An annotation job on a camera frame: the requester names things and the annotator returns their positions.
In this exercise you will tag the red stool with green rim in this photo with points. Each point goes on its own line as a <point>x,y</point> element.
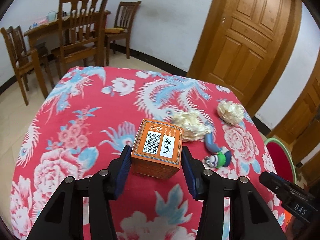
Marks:
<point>277,155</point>

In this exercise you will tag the wooden door with dark frame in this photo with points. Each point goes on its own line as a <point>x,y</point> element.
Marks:
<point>305,110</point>

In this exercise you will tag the wooden dining table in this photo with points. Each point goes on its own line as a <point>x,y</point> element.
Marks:
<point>42,30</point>

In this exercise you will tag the flat crumpled cream paper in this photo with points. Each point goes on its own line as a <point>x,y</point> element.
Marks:
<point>192,127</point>

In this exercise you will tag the red floral tablecloth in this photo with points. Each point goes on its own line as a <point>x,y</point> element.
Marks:
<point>75,130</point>

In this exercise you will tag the pink tissue pack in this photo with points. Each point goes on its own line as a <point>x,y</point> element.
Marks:
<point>41,22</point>

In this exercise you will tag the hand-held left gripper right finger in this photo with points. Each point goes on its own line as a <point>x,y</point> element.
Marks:
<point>189,173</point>

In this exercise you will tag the orange cardboard box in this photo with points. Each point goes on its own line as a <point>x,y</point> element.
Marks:
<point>156,142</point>

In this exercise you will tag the yellow seat cushion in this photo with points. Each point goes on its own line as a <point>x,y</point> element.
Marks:
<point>113,30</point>

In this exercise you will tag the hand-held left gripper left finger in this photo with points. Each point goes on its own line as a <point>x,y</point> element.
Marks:
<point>122,171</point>

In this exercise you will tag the wooden panel door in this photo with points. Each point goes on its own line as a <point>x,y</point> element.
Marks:
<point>245,42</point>

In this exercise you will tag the tall wooden dining chair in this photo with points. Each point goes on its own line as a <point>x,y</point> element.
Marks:
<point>77,12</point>

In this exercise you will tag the small cartoon figure toy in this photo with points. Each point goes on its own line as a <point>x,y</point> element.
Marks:
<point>220,158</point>

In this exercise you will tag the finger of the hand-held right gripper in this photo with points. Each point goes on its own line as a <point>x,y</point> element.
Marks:
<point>272,185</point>
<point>280,178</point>

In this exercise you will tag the low wooden dining chair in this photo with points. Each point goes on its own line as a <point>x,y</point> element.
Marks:
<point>15,45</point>

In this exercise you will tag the wooden chair with cushion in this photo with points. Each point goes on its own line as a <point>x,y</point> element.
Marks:
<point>126,15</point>

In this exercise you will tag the round crumpled cream paper ball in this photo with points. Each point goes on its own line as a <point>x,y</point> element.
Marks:
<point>230,111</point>

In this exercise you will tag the orange plastic bag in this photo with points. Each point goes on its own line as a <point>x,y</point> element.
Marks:
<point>288,221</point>

